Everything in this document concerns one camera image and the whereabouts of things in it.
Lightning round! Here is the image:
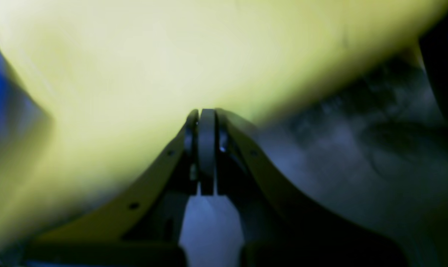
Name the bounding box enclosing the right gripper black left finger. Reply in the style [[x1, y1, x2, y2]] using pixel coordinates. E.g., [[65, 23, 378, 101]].
[[24, 109, 217, 267]]

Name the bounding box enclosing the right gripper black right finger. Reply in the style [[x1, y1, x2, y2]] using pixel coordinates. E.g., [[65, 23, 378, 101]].
[[215, 109, 409, 267]]

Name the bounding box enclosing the blue long-sleeve T-shirt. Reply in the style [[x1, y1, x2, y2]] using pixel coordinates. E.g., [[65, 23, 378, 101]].
[[0, 52, 50, 147]]

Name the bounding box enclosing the yellow table cloth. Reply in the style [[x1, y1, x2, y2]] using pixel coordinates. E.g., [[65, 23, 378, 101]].
[[0, 0, 448, 250]]

